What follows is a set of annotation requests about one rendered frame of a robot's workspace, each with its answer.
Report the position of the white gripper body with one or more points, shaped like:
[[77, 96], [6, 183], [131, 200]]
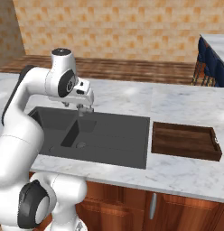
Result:
[[88, 99]]

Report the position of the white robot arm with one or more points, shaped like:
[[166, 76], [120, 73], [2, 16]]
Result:
[[22, 135]]

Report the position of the grey sink faucet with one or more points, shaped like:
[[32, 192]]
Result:
[[81, 111]]

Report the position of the dark grey sink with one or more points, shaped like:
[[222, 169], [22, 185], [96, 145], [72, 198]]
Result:
[[116, 138]]

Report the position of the dark wooden tray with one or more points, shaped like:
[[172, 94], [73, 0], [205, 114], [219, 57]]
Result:
[[183, 141]]

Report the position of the brown wooden cupboard door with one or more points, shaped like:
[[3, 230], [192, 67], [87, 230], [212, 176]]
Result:
[[192, 216], [113, 207]]

